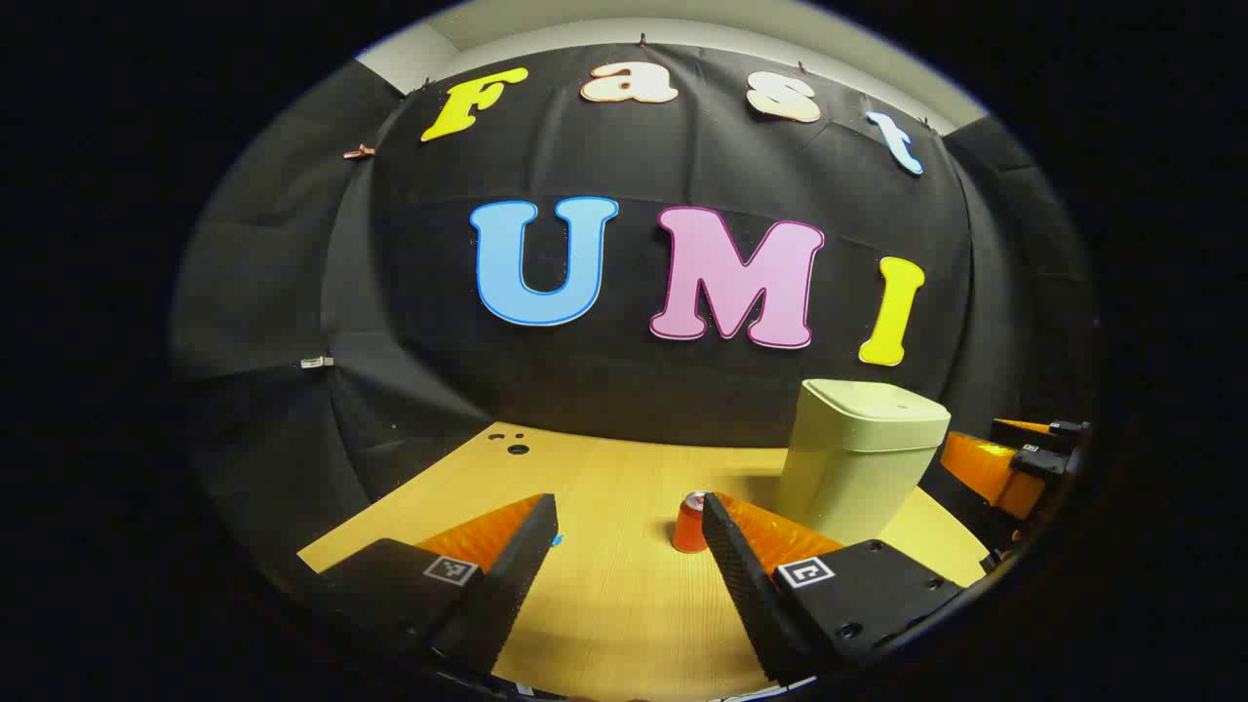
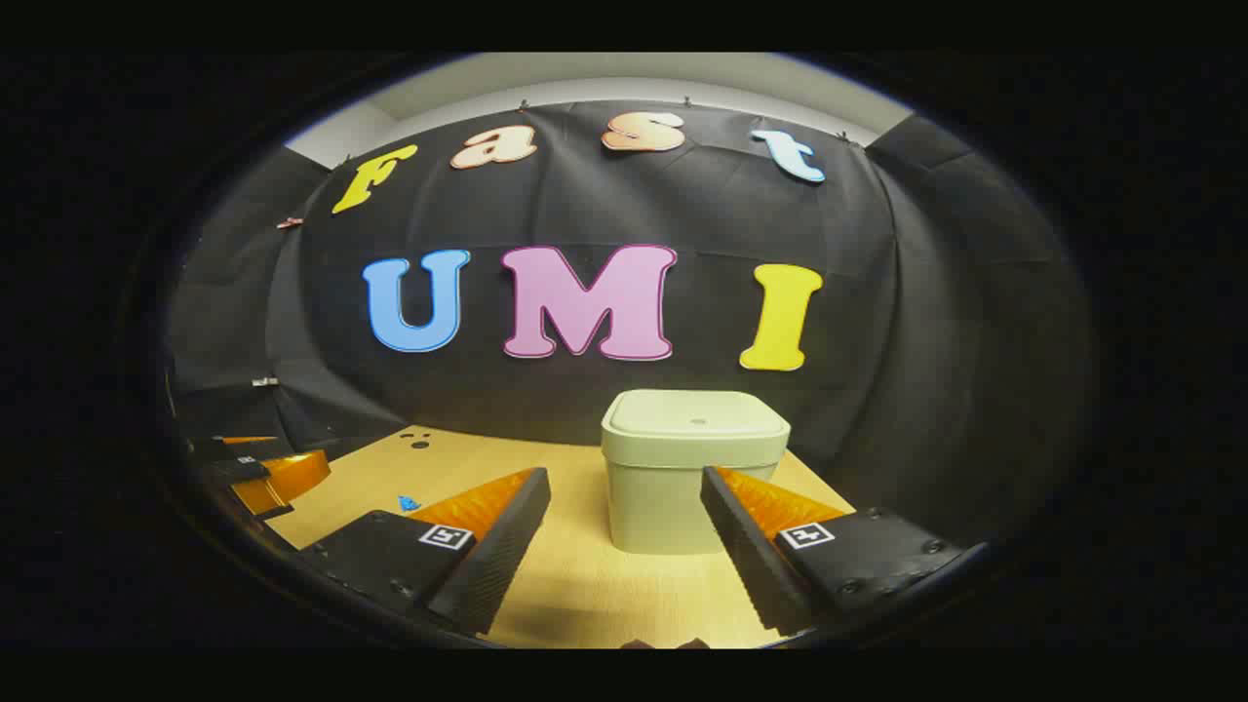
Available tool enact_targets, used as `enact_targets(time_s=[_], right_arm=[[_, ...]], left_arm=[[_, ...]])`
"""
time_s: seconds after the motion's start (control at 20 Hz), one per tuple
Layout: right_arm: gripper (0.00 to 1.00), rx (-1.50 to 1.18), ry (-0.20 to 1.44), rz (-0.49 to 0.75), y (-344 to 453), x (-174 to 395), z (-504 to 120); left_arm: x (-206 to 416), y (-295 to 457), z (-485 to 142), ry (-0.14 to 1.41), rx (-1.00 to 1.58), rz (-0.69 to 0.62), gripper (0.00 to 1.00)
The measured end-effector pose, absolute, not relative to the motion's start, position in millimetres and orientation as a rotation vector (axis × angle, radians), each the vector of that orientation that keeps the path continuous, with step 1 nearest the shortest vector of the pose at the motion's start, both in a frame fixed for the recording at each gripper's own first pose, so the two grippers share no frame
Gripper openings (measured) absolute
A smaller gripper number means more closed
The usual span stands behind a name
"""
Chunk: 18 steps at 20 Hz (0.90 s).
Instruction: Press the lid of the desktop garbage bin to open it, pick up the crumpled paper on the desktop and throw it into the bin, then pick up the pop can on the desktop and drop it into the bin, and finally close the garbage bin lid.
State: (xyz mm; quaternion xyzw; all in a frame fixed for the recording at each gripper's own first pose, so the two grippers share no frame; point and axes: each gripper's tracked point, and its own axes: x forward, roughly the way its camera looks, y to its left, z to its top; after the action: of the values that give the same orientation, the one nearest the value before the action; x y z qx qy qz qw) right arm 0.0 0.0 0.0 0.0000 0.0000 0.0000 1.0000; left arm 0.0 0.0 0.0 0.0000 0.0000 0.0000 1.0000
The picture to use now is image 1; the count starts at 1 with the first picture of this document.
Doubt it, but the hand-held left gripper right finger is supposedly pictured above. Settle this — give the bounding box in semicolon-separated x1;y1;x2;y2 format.
700;490;976;683

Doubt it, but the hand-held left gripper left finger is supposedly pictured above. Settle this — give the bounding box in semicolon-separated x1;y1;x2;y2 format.
297;492;560;679

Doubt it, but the black backdrop cloth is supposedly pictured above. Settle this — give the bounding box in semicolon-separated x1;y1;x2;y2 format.
171;44;1098;576

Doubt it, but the wooden desktop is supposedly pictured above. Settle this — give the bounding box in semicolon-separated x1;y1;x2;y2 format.
297;421;991;702

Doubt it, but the green desktop garbage bin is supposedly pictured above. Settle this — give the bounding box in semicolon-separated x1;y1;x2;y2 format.
777;378;952;547

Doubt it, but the orange pop can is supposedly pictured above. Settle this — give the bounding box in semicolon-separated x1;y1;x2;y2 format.
671;490;711;555

